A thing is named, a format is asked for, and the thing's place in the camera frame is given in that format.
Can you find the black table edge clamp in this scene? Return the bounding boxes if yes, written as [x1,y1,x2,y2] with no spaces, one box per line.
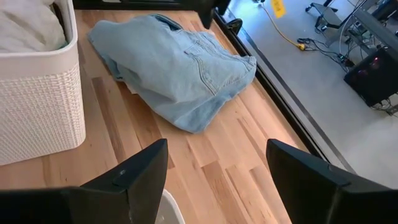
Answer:
[226,17,244,35]

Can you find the black computer case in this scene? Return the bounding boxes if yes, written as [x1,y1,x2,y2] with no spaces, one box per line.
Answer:
[343,47,398,107]

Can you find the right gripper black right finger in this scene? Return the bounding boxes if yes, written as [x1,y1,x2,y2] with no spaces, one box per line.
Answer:
[266,139,398,224]

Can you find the white lace garment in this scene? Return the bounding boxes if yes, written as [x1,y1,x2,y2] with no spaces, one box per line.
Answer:
[0,0,68,54]

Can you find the yellow extension cable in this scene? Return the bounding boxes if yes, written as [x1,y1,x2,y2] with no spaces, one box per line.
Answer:
[259,2,308,51]

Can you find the yellow paper sign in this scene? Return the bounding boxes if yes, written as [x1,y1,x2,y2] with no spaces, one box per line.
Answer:
[269,0,287,19]

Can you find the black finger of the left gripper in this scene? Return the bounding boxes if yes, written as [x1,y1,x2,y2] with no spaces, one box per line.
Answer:
[218,0,233,16]
[198,0,218,29]

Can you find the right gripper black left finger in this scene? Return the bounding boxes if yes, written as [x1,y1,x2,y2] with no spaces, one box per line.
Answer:
[0,139,169,224]

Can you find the grey metal desk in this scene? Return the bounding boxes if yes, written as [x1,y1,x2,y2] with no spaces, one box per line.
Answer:
[323,0,398,63]

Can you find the grey wheeled cart base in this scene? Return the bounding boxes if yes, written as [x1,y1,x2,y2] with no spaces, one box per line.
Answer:
[305,1,343,32]

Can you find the light blue jeans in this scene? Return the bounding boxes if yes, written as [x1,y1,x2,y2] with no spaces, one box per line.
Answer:
[87,12,258,134]

